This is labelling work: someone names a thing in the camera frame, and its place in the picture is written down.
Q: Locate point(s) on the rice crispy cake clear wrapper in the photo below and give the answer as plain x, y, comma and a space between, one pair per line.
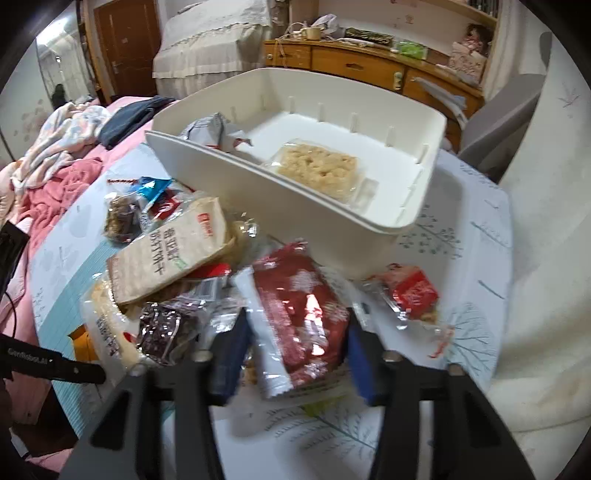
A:
318, 166

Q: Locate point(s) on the wooden desk with drawers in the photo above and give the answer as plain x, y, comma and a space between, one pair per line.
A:
351, 62

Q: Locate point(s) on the grey office chair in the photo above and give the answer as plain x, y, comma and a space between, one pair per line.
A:
503, 115

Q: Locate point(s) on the beige cracker packet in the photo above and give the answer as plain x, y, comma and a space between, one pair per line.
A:
171, 244

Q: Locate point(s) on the dark printed box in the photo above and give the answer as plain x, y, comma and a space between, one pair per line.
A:
369, 36

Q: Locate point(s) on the white plastic storage container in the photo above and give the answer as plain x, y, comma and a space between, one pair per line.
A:
258, 194

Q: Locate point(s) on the dark chocolate clear packet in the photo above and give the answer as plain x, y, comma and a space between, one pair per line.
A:
166, 327

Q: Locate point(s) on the wall mirror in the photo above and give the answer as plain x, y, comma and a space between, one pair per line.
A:
64, 69

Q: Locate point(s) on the brown granola clear packet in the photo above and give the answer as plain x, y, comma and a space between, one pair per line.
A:
121, 219

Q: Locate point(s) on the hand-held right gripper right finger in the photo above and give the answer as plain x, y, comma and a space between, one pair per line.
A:
364, 364

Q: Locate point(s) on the wooden desk shelf hutch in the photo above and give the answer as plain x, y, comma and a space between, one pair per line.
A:
482, 11

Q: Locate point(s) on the red snowflake print snack packet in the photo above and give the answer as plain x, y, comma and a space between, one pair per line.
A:
300, 314

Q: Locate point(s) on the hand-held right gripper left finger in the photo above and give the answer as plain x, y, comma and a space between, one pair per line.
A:
227, 360

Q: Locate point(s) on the white fleece blanket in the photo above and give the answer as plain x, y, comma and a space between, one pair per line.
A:
549, 277

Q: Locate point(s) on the pale biscuit clear packet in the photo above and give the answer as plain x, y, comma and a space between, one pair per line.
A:
106, 323

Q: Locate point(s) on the silver white snack packet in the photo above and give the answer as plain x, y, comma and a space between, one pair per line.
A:
207, 129

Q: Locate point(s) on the pink fleece blanket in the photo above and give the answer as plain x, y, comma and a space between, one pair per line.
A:
55, 189

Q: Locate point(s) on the green box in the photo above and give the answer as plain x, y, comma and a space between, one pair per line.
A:
412, 50

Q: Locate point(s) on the black flat device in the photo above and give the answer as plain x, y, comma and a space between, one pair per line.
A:
11, 258

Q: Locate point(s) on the small red label pastry packet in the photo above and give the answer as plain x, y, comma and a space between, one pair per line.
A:
413, 290

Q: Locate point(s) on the red white snack packet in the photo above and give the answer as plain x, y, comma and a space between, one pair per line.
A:
167, 208

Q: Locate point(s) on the white plastic bag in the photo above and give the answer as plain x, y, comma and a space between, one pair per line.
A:
324, 23

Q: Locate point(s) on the beige mug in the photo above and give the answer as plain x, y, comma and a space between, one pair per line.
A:
311, 33

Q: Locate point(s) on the floral print quilt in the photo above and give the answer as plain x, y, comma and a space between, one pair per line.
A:
60, 134

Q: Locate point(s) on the lace cloth covered furniture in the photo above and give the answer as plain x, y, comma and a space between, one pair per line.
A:
207, 41

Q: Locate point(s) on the small blue snack packet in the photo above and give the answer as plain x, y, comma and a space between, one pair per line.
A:
152, 188

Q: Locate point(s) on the dark blue jeans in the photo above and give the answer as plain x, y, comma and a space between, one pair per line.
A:
134, 117

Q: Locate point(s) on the pink bed sheet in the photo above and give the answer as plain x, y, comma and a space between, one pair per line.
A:
124, 138

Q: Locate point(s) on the brown wooden door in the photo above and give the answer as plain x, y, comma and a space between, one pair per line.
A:
129, 46

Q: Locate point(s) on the doll with pink box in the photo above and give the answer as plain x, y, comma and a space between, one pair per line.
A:
472, 48

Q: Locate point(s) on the tree print tablecloth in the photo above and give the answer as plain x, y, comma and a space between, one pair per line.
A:
461, 240

